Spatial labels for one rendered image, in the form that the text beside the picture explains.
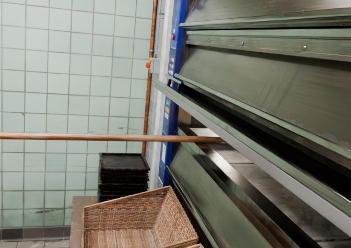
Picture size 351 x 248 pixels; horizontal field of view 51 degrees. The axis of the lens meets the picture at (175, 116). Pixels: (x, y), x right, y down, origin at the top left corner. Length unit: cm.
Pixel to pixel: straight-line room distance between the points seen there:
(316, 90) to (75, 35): 214
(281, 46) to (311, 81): 16
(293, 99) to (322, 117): 13
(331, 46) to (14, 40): 232
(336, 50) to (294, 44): 17
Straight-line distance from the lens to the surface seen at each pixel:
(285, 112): 98
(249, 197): 121
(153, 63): 251
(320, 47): 92
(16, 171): 304
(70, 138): 163
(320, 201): 65
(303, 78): 99
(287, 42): 105
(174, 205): 191
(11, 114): 292
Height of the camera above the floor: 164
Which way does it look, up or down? 12 degrees down
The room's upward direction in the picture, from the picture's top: 6 degrees clockwise
